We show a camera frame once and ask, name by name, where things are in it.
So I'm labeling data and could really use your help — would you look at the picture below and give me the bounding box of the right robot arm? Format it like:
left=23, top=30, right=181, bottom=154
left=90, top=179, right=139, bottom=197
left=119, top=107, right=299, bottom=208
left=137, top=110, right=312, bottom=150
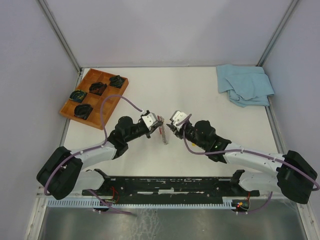
left=167, top=120, right=320, bottom=204

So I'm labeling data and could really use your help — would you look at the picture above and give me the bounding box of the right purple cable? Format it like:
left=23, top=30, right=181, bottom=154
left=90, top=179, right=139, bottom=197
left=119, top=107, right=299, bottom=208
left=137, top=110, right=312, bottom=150
left=174, top=113, right=320, bottom=215

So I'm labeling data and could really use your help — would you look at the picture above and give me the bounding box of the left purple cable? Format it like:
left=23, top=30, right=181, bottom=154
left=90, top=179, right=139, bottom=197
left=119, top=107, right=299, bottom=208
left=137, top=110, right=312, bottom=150
left=43, top=94, right=147, bottom=216

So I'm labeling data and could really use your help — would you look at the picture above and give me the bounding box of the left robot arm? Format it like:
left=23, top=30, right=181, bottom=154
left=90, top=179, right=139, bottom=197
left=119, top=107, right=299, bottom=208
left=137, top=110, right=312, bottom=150
left=36, top=112, right=163, bottom=200

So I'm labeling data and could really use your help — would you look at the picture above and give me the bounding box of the wooden compartment tray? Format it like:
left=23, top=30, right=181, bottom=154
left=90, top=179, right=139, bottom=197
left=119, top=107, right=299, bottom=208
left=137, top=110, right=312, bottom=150
left=60, top=68, right=129, bottom=130

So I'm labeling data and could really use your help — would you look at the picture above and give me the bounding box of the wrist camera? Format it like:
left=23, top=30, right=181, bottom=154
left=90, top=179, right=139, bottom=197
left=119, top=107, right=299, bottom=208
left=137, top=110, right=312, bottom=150
left=169, top=110, right=192, bottom=129
left=141, top=110, right=158, bottom=131

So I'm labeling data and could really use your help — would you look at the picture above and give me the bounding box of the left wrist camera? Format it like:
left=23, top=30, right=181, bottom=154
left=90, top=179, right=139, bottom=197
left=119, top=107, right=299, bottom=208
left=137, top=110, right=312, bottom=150
left=141, top=110, right=158, bottom=131

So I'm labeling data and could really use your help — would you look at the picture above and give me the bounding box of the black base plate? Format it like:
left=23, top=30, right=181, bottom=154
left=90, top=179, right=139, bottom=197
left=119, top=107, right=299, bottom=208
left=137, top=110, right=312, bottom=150
left=86, top=169, right=260, bottom=205

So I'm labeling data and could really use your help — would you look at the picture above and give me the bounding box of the dark rolled cloth front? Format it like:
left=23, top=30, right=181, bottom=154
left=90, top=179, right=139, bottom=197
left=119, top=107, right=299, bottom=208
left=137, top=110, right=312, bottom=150
left=74, top=103, right=93, bottom=120

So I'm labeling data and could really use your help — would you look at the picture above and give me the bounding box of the dark rolled cloth centre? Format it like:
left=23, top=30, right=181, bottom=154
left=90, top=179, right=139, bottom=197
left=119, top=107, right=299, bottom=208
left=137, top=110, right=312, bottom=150
left=89, top=82, right=108, bottom=96

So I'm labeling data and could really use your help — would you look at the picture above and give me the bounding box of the light blue cable duct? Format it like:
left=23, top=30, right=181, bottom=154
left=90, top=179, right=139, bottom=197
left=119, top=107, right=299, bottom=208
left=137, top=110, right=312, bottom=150
left=47, top=197, right=238, bottom=208

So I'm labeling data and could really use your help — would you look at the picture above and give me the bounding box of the dark rolled cloth yellow pattern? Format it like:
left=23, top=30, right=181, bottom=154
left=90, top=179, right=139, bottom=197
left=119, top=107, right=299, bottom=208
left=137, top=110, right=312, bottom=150
left=69, top=89, right=87, bottom=103

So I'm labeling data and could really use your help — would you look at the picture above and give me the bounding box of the purple cable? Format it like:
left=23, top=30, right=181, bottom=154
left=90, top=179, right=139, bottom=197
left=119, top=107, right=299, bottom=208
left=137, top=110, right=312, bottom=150
left=174, top=113, right=320, bottom=215
left=43, top=94, right=147, bottom=216

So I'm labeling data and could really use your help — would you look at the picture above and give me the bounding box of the dark rolled cloth far right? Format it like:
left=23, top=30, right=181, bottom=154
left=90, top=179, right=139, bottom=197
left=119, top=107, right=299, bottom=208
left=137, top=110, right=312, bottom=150
left=109, top=75, right=125, bottom=89

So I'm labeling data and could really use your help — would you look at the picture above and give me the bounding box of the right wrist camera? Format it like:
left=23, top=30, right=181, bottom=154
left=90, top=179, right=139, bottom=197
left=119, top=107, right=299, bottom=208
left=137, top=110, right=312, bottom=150
left=169, top=110, right=192, bottom=129

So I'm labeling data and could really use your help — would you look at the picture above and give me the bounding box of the light blue cloth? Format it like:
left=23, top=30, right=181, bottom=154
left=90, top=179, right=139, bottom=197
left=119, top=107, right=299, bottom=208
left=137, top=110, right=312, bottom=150
left=216, top=64, right=275, bottom=108

